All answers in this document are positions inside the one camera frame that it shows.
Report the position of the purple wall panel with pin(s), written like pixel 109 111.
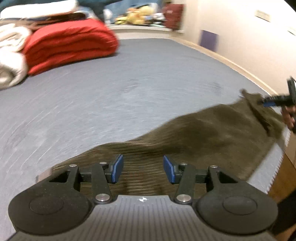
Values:
pixel 208 39

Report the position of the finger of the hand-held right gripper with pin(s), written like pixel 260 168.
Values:
pixel 275 101

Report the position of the maroon cushion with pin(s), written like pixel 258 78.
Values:
pixel 173 16

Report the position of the brown folded cloth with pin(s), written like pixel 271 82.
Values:
pixel 44 19

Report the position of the person's right hand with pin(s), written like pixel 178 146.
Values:
pixel 289 119

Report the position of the light wooden bed frame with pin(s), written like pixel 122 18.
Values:
pixel 231 61

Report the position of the white folded blanket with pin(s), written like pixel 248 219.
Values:
pixel 11 55

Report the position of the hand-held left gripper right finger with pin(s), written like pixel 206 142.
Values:
pixel 168 169

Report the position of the pile of plush toys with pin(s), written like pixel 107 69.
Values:
pixel 136 15

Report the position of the white wall switch plate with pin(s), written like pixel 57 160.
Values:
pixel 262 15

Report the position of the red folded quilt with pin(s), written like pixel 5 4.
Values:
pixel 69 45

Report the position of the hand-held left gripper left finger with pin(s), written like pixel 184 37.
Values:
pixel 117 168

